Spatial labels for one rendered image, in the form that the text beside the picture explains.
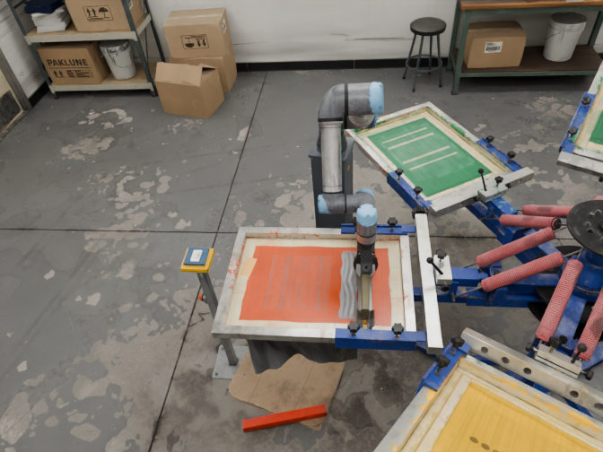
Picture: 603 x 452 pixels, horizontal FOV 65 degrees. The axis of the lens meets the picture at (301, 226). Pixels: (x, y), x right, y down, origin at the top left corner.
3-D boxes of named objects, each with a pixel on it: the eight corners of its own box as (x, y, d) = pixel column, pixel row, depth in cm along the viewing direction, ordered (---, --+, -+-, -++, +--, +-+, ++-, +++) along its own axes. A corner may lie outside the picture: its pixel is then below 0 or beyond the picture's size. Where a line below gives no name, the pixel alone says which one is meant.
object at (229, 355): (212, 378, 280) (167, 274, 212) (220, 345, 295) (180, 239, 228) (248, 380, 277) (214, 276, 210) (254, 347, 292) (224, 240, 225)
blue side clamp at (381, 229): (340, 241, 221) (340, 230, 216) (341, 233, 225) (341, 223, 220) (406, 242, 217) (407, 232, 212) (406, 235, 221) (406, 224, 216)
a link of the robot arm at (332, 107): (313, 83, 171) (318, 217, 182) (344, 82, 170) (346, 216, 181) (315, 85, 182) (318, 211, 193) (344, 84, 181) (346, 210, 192)
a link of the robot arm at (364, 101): (343, 105, 224) (344, 80, 170) (375, 104, 223) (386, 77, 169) (344, 131, 225) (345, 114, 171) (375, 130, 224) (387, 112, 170)
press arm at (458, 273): (432, 285, 193) (434, 278, 189) (432, 274, 197) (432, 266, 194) (477, 287, 191) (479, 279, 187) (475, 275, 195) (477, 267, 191)
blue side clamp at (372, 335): (335, 347, 182) (334, 337, 177) (336, 336, 186) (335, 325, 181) (415, 351, 179) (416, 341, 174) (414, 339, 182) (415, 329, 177)
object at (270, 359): (257, 375, 221) (242, 325, 192) (258, 369, 224) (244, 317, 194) (356, 381, 216) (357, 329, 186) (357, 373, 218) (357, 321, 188)
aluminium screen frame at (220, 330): (213, 337, 188) (211, 332, 185) (240, 231, 229) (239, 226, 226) (415, 347, 178) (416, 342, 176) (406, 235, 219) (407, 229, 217)
